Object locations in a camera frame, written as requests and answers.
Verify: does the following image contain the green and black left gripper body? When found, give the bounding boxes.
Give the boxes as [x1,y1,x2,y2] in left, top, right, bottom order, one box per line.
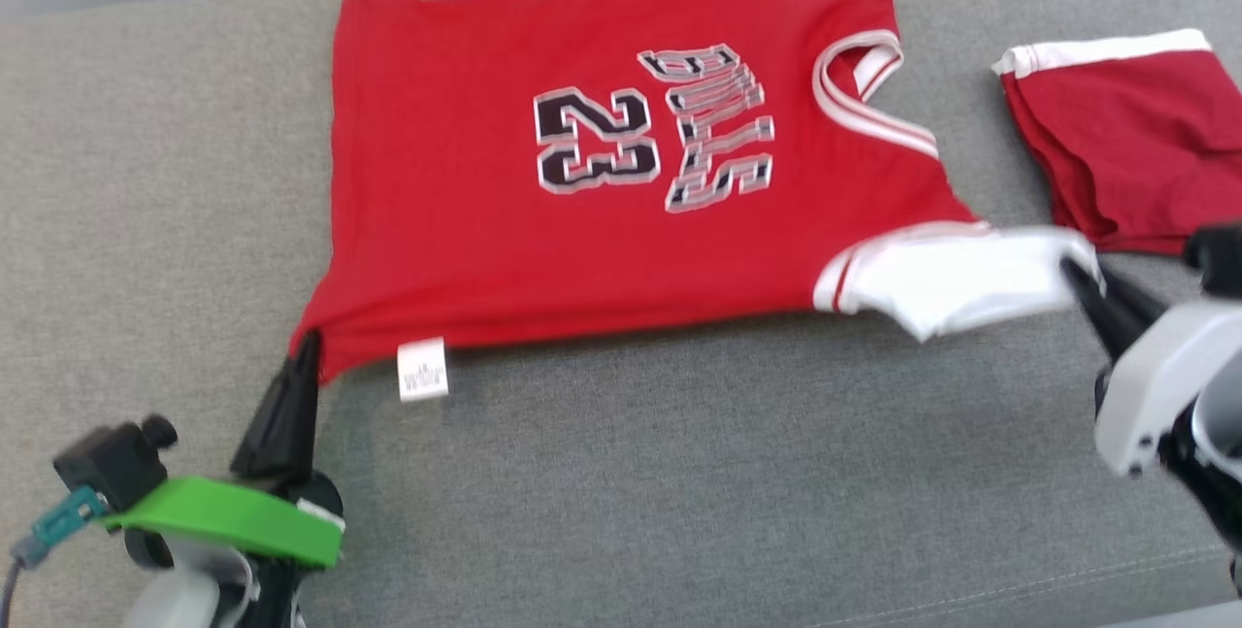
[102,473,346,571]

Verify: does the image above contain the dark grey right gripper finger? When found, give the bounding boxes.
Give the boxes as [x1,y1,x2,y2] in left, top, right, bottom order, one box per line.
[1060,257,1132,363]
[1101,266,1171,324]

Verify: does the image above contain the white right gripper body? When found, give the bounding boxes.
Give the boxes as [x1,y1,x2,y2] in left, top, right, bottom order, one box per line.
[1095,296,1242,479]

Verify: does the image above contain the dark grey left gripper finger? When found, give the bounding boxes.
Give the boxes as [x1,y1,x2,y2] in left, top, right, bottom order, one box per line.
[281,331,321,483]
[231,335,310,479]

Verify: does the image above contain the red shorts with white waistband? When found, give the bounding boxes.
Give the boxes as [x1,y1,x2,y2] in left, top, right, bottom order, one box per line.
[992,28,1242,256]

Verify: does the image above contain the red and white basketball jersey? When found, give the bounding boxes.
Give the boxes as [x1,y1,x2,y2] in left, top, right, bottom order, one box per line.
[289,0,1104,404]

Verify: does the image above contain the grey fabric sofa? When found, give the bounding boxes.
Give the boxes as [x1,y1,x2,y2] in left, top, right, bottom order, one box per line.
[0,0,1242,628]

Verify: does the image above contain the black cable with teal connector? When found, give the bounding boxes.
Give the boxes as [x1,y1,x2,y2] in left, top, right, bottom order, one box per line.
[0,485,110,628]

